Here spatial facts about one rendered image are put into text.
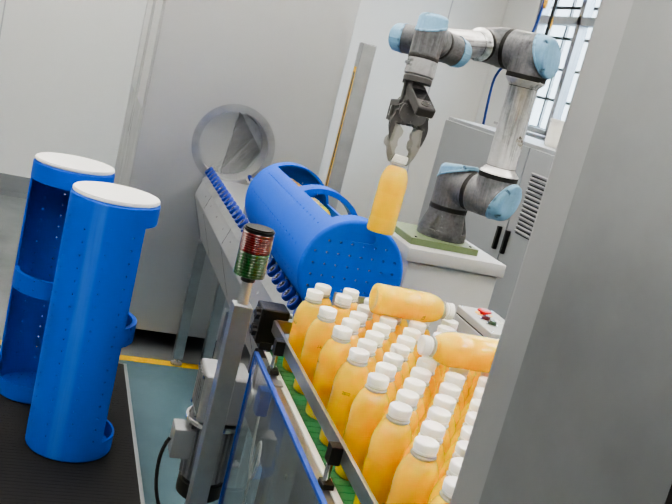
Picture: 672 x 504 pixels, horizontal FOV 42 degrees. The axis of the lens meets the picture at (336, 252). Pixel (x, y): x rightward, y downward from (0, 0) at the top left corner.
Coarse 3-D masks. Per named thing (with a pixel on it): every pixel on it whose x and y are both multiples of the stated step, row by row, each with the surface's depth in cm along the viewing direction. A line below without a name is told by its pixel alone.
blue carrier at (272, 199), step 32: (256, 192) 290; (288, 192) 265; (320, 192) 262; (288, 224) 244; (320, 224) 227; (352, 224) 224; (288, 256) 235; (320, 256) 224; (352, 256) 226; (384, 256) 229; (352, 288) 229
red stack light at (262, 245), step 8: (248, 232) 171; (240, 240) 174; (248, 240) 171; (256, 240) 171; (264, 240) 171; (272, 240) 173; (240, 248) 172; (248, 248) 171; (256, 248) 171; (264, 248) 172
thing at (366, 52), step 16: (368, 48) 357; (368, 64) 359; (352, 80) 361; (368, 80) 361; (352, 96) 360; (352, 112) 362; (352, 128) 364; (336, 144) 367; (352, 144) 366; (336, 160) 366; (336, 176) 368
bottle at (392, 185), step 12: (396, 168) 213; (384, 180) 213; (396, 180) 212; (384, 192) 213; (396, 192) 213; (384, 204) 213; (396, 204) 213; (372, 216) 215; (384, 216) 213; (396, 216) 215; (372, 228) 214; (384, 228) 214
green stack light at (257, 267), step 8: (240, 256) 172; (248, 256) 171; (256, 256) 171; (264, 256) 172; (240, 264) 172; (248, 264) 172; (256, 264) 172; (264, 264) 173; (240, 272) 172; (248, 272) 172; (256, 272) 172; (264, 272) 174
